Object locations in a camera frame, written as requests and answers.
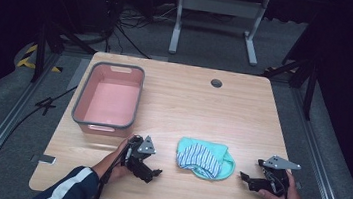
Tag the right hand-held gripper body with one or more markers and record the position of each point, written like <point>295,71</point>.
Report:
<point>276,174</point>

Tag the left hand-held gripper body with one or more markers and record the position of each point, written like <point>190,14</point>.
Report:
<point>141,152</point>

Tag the person's left hand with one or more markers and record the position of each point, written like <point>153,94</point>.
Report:
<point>117,166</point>

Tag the turquoise cloth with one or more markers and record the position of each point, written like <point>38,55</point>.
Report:
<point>226,159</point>

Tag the blue white striped cloth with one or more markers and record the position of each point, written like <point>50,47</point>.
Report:
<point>199,159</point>

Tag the pink basin with grey rim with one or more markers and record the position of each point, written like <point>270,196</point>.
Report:
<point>109,100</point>

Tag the black tripod stand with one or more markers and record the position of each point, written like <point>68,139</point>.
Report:
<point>53,40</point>
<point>303,75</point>

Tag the black tape cross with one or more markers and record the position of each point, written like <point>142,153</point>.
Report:
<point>45,105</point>

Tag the white metal table frame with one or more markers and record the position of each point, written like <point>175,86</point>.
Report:
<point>220,5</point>

